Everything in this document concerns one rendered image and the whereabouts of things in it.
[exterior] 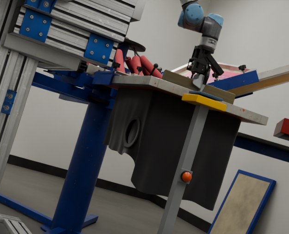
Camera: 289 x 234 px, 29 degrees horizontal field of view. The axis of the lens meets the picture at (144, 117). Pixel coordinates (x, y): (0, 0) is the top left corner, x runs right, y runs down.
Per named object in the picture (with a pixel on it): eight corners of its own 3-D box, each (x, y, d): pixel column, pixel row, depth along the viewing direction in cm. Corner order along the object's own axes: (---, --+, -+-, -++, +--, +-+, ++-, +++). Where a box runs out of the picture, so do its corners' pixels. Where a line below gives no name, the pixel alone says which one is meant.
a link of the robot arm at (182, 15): (183, 5, 243) (207, 12, 243) (181, 11, 255) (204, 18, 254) (177, 22, 243) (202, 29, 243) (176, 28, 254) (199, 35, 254)
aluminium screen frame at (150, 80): (266, 125, 246) (268, 117, 246) (148, 84, 225) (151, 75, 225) (188, 113, 319) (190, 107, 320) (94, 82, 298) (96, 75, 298)
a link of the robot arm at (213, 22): (205, 15, 255) (223, 20, 254) (198, 37, 254) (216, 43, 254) (207, 10, 247) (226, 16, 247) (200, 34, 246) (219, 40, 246)
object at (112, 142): (145, 176, 239) (170, 95, 240) (127, 171, 236) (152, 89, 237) (112, 160, 282) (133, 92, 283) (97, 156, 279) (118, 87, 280)
